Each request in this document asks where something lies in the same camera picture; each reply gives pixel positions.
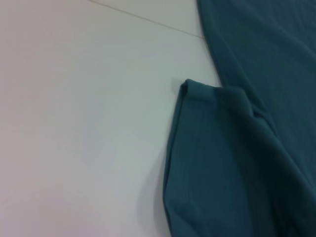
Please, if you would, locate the teal blue FREE t-shirt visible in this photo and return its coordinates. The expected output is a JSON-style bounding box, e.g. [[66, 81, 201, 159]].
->
[[162, 0, 316, 237]]

